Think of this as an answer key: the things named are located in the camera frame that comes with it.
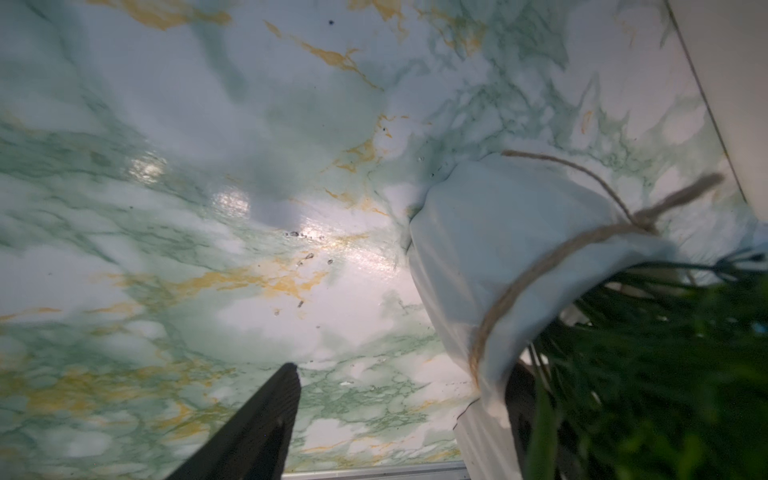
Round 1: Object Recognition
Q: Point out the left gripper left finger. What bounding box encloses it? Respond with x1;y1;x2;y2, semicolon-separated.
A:
167;363;301;480

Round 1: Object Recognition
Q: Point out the potted plant pink centre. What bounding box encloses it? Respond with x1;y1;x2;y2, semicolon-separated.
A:
408;151;767;479

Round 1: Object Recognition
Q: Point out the white plastic storage box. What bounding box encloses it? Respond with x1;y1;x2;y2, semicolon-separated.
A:
669;0;767;221

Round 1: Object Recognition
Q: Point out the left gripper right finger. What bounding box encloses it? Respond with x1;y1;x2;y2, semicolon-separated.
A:
505;362;536;479

